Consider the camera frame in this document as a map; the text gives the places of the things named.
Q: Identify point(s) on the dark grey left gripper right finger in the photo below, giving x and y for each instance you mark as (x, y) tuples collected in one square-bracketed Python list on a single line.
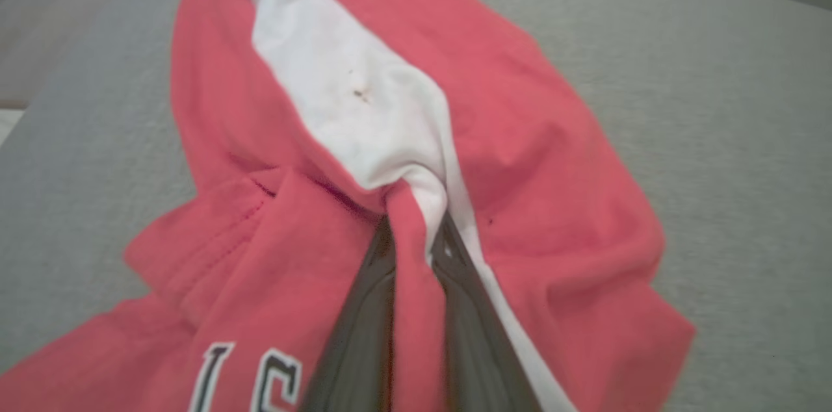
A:
[(481, 347)]

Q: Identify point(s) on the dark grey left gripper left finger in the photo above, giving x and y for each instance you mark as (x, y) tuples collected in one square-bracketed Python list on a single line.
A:
[(364, 347)]

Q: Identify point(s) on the red shorts white stripe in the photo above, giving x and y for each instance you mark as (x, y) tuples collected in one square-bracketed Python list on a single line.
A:
[(552, 171)]

